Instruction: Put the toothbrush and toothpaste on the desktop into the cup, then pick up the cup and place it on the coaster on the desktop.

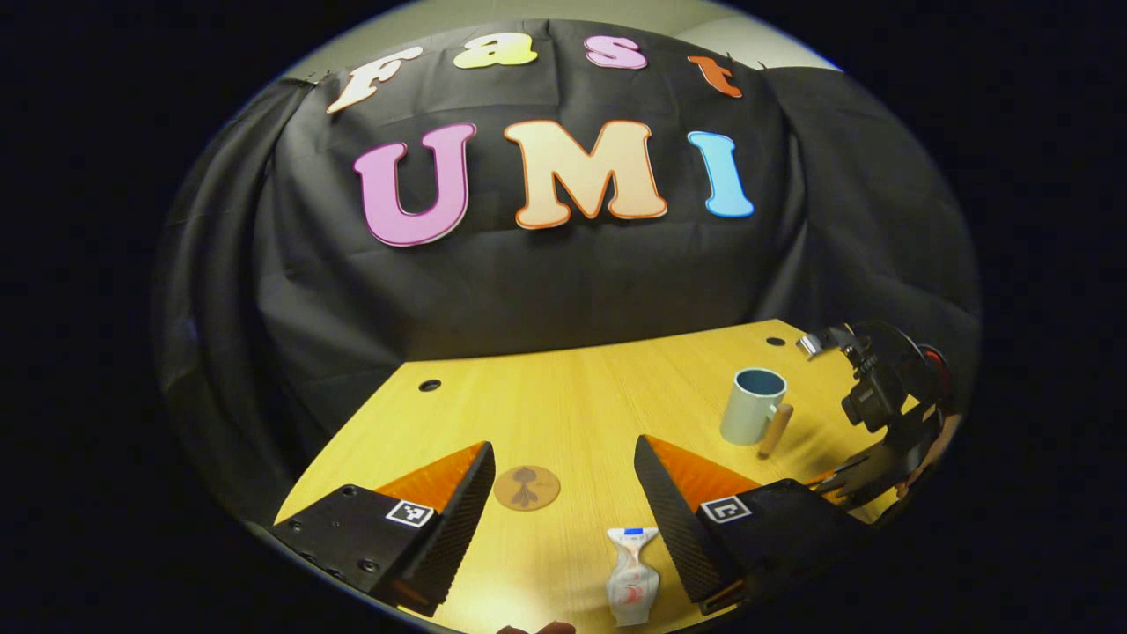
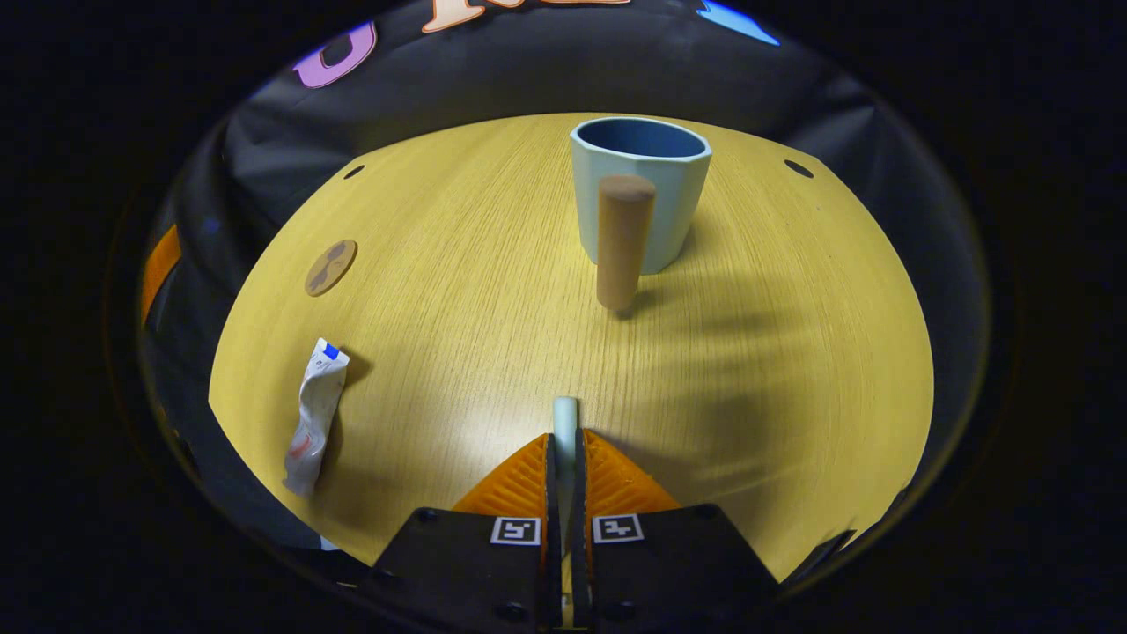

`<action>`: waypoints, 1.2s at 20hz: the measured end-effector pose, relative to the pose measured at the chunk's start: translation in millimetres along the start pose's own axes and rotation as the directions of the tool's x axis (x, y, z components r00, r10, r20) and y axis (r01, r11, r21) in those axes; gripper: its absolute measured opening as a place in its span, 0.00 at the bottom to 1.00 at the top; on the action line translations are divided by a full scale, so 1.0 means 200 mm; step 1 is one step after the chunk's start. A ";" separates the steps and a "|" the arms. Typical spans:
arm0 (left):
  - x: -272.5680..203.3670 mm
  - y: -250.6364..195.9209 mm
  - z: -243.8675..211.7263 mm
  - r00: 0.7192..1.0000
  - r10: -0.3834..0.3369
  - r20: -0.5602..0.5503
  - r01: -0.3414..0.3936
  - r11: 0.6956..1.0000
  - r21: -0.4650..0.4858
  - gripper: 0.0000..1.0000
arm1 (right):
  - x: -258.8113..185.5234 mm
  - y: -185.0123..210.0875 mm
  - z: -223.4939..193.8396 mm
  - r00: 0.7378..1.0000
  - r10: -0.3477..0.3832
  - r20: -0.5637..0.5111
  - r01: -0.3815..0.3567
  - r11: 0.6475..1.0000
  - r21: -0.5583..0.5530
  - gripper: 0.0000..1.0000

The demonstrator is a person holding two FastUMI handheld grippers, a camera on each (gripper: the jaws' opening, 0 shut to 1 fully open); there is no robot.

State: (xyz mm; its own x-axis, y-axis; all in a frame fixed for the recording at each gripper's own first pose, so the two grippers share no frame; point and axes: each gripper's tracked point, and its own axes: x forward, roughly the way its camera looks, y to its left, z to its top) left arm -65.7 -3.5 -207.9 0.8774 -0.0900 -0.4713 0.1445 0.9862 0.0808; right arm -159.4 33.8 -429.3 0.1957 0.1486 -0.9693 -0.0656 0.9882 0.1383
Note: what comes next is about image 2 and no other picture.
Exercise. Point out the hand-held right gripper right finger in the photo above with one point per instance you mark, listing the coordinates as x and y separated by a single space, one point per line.
669 563

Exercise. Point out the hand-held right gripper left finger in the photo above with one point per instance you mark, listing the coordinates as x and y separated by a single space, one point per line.
467 563

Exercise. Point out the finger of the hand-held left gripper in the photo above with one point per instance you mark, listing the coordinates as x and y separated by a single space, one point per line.
158 269

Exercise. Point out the round brown coaster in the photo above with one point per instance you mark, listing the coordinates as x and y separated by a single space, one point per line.
331 268

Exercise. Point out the pale green toothbrush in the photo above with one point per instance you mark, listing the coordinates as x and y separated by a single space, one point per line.
564 418

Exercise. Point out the white toothpaste tube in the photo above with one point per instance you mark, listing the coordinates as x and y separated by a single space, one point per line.
315 414

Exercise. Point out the black backdrop cloth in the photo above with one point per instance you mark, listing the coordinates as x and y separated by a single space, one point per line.
528 70

